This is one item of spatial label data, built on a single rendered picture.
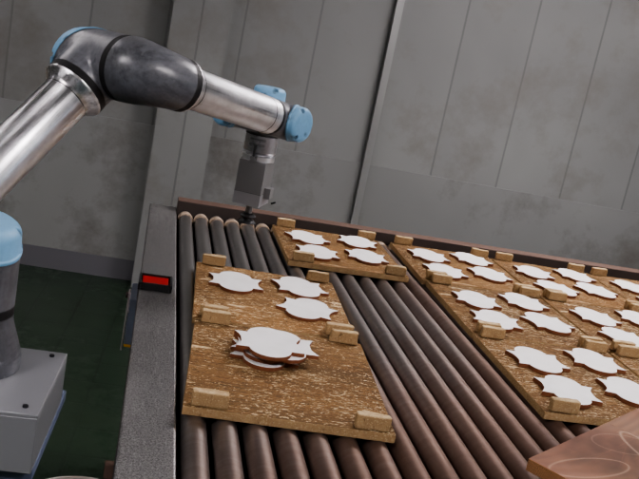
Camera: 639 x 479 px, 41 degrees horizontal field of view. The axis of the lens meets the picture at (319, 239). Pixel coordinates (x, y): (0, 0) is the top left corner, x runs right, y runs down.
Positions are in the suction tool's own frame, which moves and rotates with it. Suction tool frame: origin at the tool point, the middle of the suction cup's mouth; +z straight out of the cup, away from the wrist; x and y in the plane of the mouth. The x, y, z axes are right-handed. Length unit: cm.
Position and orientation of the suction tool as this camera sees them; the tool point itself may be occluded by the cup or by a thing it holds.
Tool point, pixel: (246, 221)
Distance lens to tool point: 199.2
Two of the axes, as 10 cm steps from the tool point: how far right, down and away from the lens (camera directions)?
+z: -1.9, 9.5, 2.2
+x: -9.6, -2.3, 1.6
